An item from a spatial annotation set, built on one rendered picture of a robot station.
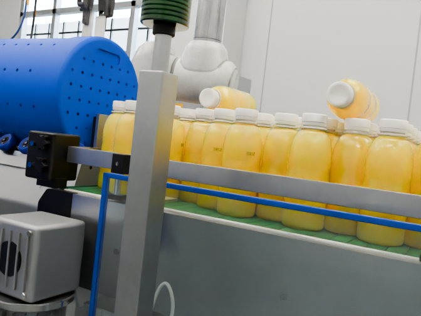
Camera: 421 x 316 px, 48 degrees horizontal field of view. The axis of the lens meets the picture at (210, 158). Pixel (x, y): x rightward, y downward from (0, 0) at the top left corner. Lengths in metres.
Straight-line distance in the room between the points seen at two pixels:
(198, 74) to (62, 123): 0.67
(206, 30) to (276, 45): 2.33
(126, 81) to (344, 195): 0.71
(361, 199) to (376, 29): 3.08
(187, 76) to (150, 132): 1.04
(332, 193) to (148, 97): 0.28
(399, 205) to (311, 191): 0.12
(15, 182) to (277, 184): 0.66
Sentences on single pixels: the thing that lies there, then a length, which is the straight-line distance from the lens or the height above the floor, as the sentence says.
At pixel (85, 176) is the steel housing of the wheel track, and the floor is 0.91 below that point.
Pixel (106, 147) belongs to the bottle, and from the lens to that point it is 0.97.
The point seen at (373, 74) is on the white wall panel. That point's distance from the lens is 3.64.
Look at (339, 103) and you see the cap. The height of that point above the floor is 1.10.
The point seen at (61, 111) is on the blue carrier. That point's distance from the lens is 1.08.
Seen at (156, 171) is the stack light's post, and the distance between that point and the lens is 0.61.
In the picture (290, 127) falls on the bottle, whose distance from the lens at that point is 0.80.
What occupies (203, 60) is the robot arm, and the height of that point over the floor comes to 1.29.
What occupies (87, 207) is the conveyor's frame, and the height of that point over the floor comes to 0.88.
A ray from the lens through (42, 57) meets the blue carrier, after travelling 1.14.
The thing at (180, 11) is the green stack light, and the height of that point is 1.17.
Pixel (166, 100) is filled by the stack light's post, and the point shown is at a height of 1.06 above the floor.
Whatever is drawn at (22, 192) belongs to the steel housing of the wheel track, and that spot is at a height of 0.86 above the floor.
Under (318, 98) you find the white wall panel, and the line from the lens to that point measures 3.75.
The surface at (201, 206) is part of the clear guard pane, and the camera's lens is 0.69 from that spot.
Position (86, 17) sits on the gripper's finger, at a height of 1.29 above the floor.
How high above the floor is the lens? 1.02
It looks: 2 degrees down
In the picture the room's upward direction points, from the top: 6 degrees clockwise
